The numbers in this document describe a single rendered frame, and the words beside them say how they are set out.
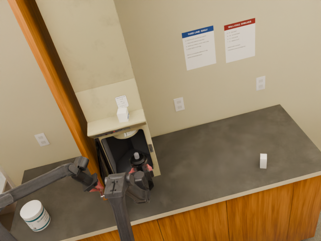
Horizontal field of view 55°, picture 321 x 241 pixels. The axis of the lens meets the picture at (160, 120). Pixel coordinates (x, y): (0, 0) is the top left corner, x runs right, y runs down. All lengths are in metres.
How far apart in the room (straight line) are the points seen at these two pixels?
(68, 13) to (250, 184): 1.40
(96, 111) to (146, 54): 0.56
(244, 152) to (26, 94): 1.51
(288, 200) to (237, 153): 0.45
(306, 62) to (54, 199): 2.04
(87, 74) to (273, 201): 1.43
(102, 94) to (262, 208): 1.29
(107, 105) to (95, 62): 0.27
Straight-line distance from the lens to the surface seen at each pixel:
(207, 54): 2.18
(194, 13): 2.04
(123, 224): 1.33
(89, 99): 1.70
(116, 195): 1.27
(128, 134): 1.88
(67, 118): 1.67
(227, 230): 2.34
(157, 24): 2.01
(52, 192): 2.34
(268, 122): 2.45
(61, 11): 1.51
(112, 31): 1.54
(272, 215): 2.38
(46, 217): 2.14
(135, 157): 1.82
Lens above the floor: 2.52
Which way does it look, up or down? 38 degrees down
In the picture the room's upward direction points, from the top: 13 degrees counter-clockwise
